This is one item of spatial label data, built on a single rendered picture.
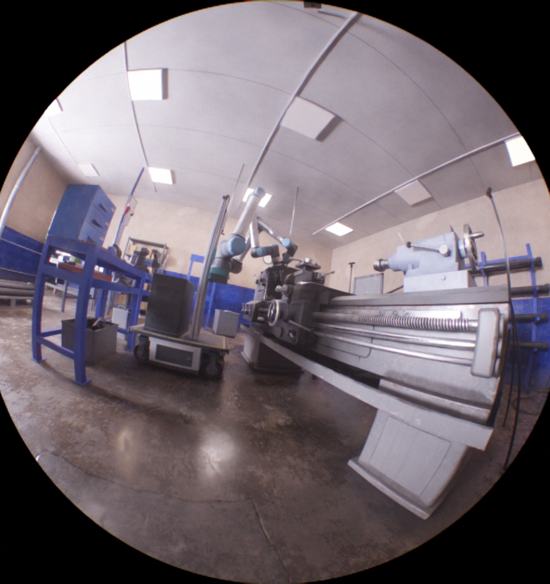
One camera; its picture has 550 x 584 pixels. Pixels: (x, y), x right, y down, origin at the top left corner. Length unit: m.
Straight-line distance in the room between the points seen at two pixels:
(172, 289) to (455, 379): 1.89
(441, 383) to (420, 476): 0.36
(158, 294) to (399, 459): 1.92
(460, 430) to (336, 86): 3.05
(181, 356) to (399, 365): 1.52
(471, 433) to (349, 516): 0.48
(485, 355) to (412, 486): 0.55
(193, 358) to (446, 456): 1.70
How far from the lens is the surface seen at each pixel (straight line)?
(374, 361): 0.96
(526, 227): 4.44
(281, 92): 3.00
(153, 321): 1.80
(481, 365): 0.64
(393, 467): 0.93
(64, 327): 1.85
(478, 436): 0.62
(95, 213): 1.53
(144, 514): 0.77
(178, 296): 1.72
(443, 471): 0.84
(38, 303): 1.64
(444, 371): 0.79
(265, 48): 2.83
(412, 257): 1.10
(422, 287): 0.94
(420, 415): 0.65
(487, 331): 0.63
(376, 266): 1.29
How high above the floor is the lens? 0.67
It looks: 7 degrees up
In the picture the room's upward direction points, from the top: 10 degrees clockwise
